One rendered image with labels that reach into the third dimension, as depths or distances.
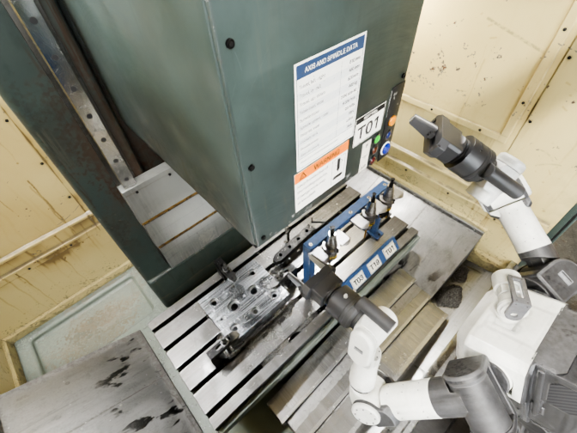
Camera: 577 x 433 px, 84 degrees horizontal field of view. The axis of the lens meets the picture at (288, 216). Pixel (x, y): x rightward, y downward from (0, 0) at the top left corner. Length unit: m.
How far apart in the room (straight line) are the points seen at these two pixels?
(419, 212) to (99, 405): 1.72
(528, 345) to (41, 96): 1.35
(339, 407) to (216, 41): 1.34
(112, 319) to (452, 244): 1.79
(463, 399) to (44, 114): 1.26
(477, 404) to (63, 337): 1.82
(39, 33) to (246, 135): 0.65
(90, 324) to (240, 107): 1.72
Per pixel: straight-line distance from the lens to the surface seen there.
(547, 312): 1.07
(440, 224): 1.85
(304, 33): 0.50
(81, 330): 2.04
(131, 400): 1.66
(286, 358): 1.32
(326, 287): 0.87
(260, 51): 0.45
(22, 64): 1.06
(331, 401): 1.47
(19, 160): 1.55
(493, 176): 0.84
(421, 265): 1.79
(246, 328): 1.28
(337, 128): 0.64
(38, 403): 1.72
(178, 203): 1.35
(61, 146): 1.15
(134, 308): 1.96
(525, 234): 1.16
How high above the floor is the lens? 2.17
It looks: 50 degrees down
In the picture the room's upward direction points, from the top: 4 degrees counter-clockwise
